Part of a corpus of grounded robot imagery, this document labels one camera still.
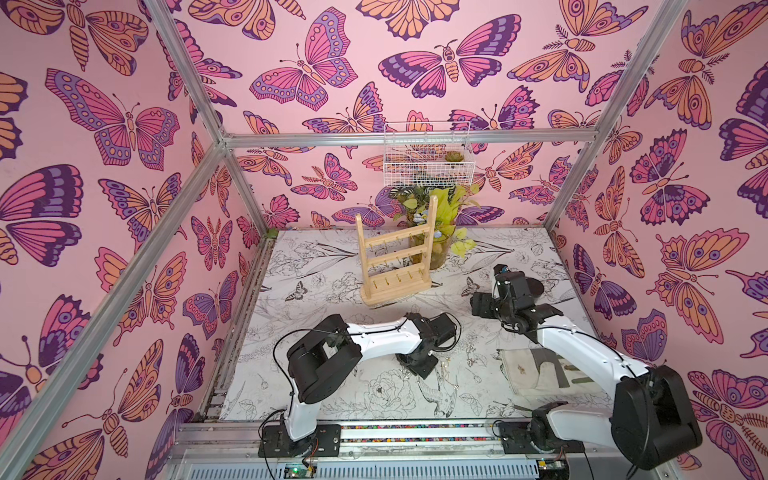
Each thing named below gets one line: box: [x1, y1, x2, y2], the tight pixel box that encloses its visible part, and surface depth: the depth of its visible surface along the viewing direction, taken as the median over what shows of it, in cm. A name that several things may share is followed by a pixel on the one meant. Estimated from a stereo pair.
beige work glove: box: [498, 347, 608, 399], surface depth 85 cm
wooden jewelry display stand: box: [356, 195, 438, 306], surface depth 97 cm
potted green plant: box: [389, 184, 480, 269], surface depth 97 cm
